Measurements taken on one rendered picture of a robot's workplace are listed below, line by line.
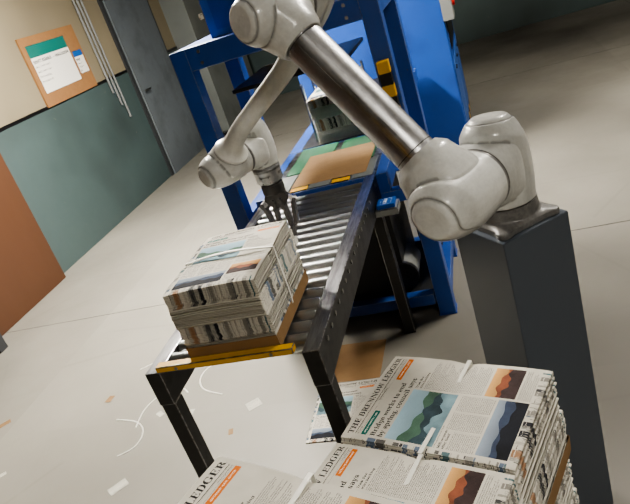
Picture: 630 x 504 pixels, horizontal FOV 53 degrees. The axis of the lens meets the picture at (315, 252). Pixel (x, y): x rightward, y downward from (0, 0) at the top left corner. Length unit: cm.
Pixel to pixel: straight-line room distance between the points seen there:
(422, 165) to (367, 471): 64
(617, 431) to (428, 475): 133
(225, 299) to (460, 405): 72
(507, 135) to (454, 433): 67
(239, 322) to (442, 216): 69
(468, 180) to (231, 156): 77
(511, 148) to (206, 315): 91
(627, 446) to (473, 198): 130
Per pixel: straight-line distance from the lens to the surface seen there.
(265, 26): 149
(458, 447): 128
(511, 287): 161
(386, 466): 129
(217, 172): 187
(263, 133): 200
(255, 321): 175
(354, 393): 287
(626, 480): 233
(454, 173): 138
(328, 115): 362
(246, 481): 102
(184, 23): 892
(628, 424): 251
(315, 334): 179
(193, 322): 182
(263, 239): 191
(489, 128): 152
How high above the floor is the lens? 170
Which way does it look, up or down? 23 degrees down
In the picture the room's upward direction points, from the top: 19 degrees counter-clockwise
